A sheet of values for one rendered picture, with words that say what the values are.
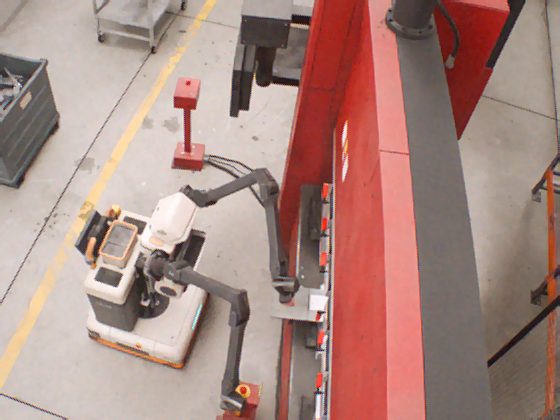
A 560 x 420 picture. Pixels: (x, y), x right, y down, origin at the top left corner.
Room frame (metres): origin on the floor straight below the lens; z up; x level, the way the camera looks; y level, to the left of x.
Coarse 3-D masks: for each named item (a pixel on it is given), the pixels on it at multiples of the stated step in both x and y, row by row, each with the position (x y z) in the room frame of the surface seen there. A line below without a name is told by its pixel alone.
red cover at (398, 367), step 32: (384, 0) 2.12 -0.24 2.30; (384, 32) 1.89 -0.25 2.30; (384, 64) 1.69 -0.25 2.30; (384, 96) 1.52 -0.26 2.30; (384, 128) 1.36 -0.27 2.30; (384, 160) 1.22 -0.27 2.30; (384, 192) 1.10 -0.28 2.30; (384, 224) 0.98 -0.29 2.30; (384, 256) 0.88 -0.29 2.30; (416, 256) 0.90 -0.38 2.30; (384, 288) 0.78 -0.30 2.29; (416, 288) 0.79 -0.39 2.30; (384, 320) 0.69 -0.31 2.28; (416, 320) 0.70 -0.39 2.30; (384, 352) 0.60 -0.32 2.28; (416, 352) 0.61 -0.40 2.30; (384, 384) 0.52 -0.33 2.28; (416, 384) 0.52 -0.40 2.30; (384, 416) 0.43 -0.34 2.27; (416, 416) 0.44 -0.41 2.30
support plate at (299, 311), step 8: (304, 288) 1.44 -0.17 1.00; (312, 288) 1.45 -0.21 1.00; (272, 296) 1.36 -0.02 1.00; (296, 296) 1.39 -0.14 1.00; (304, 296) 1.40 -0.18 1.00; (272, 304) 1.32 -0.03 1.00; (280, 304) 1.33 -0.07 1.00; (296, 304) 1.34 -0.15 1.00; (304, 304) 1.35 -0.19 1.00; (272, 312) 1.28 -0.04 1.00; (280, 312) 1.28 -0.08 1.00; (288, 312) 1.29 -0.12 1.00; (296, 312) 1.30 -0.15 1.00; (304, 312) 1.31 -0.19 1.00; (312, 312) 1.32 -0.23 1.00; (304, 320) 1.27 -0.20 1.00; (312, 320) 1.27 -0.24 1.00; (320, 320) 1.28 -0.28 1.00
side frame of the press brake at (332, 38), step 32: (320, 0) 2.19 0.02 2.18; (352, 0) 2.21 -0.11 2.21; (448, 0) 2.25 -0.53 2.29; (480, 0) 2.30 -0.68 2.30; (320, 32) 2.20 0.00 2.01; (352, 32) 2.21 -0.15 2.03; (448, 32) 2.25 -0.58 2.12; (480, 32) 2.26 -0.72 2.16; (320, 64) 2.20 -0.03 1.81; (480, 64) 2.27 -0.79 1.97; (320, 96) 2.20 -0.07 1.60; (320, 128) 2.21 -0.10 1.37; (288, 160) 2.20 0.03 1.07; (320, 160) 2.21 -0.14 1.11; (288, 192) 2.19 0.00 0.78; (288, 224) 2.20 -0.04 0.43
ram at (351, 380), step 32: (352, 64) 2.18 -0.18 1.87; (352, 96) 1.98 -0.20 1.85; (352, 128) 1.80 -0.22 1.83; (352, 160) 1.63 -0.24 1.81; (352, 192) 1.47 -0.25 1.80; (352, 224) 1.32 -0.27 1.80; (352, 256) 1.18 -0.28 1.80; (352, 288) 1.04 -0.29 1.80; (352, 320) 0.91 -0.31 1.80; (352, 352) 0.79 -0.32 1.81; (352, 384) 0.67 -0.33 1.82; (352, 416) 0.56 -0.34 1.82
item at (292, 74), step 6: (276, 72) 2.77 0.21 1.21; (282, 72) 2.78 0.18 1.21; (288, 72) 2.79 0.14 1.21; (294, 72) 2.80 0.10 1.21; (300, 72) 2.81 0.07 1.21; (276, 78) 2.73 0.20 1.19; (282, 78) 2.79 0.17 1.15; (288, 78) 2.73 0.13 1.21; (294, 78) 2.74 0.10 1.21; (276, 84) 2.73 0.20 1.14; (282, 84) 2.73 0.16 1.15; (288, 84) 2.74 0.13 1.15; (294, 84) 2.75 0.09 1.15
